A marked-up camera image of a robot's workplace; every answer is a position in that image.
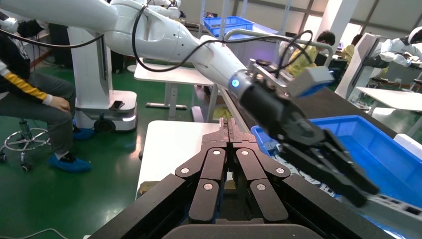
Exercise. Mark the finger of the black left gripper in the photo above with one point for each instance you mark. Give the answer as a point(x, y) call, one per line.
point(346, 165)
point(316, 165)

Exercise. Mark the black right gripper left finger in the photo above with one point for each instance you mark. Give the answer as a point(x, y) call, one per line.
point(207, 191)

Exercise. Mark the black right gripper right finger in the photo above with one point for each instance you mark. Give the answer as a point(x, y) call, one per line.
point(263, 198)

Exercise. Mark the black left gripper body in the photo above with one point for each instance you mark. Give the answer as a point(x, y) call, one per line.
point(273, 112)

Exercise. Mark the metal ladder bracket part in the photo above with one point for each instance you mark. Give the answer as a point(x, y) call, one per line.
point(389, 211)

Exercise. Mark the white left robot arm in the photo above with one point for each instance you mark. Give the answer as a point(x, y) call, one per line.
point(158, 36)

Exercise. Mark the blue plastic parts bin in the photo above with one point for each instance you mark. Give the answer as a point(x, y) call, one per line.
point(389, 158)

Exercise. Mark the yellow cloth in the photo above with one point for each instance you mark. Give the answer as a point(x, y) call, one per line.
point(222, 113)

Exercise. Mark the black rubber table mat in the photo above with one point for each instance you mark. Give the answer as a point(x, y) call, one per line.
point(336, 105)

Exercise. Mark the white desk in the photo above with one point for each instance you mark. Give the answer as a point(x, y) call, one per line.
point(171, 76)
point(395, 99)

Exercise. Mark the person in yellow jacket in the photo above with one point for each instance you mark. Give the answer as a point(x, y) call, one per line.
point(349, 51)
point(326, 38)

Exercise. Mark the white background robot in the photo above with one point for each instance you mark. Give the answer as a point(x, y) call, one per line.
point(359, 66)

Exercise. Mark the blue plastic crate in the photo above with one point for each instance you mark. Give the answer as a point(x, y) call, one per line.
point(227, 24)

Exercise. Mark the black phone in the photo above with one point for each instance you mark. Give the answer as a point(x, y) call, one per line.
point(116, 105)

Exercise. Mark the white robot column base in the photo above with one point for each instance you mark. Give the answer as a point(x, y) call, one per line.
point(89, 82)

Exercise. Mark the seated person dark clothes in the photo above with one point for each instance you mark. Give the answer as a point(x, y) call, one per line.
point(33, 105)

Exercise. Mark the chrome wheeled stool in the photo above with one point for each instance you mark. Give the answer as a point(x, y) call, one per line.
point(23, 127)

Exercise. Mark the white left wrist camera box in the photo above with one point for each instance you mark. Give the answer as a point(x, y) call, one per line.
point(310, 80)

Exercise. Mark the grey tubular rail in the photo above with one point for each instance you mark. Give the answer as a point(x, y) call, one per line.
point(260, 34)

